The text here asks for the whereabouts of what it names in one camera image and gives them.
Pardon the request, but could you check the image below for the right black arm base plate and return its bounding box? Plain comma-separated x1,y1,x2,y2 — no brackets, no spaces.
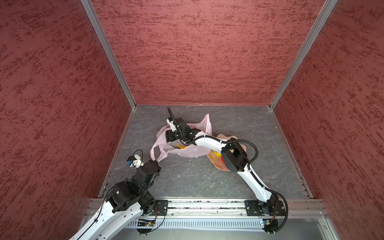
245,200,286,217

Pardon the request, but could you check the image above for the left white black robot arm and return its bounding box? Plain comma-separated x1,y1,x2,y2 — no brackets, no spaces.
71,160,161,240

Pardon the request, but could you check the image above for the right aluminium corner post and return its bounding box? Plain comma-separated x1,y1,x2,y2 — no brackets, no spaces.
269,0,338,112

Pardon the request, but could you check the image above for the right small circuit board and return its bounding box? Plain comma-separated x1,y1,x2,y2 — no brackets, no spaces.
263,219,279,232

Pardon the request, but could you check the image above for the pink plastic shopping bag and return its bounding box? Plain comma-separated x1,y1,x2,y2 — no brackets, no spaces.
150,114,212,162

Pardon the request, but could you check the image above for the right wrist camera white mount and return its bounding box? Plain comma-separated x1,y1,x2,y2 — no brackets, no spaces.
167,118,178,132

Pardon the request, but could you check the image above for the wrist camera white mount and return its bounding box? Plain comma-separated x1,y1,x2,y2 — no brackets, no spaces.
126,154,144,169
167,118,178,132

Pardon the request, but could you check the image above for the left small circuit board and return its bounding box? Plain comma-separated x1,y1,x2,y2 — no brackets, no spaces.
137,219,157,228

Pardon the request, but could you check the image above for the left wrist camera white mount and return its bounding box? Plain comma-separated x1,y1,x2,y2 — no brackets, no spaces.
126,154,144,169

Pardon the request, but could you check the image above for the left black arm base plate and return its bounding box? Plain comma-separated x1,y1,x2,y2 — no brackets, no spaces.
151,200,169,216

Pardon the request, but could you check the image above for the yellow fake banana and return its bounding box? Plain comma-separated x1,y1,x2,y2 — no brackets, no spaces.
177,144,188,149

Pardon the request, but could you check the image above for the aluminium corner post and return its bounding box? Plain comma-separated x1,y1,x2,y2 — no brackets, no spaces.
81,0,137,110
269,0,338,112

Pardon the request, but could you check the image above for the yellow fake lemon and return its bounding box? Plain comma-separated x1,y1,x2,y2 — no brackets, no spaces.
214,151,222,158

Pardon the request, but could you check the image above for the peach scalloped plate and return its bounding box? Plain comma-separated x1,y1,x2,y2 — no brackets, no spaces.
197,135,250,173

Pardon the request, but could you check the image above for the left aluminium corner post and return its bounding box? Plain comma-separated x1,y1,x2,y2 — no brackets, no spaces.
81,0,137,110

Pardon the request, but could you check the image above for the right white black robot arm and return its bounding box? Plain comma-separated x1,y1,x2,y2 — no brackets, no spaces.
166,116,287,216

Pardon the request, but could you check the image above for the aluminium front rail frame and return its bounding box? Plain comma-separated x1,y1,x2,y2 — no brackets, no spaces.
85,197,329,219

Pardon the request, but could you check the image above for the small circuit board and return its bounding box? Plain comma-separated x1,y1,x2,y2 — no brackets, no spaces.
263,219,279,232
137,219,157,228

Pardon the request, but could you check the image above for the white slotted cable duct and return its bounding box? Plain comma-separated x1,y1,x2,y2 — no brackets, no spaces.
125,218,265,232

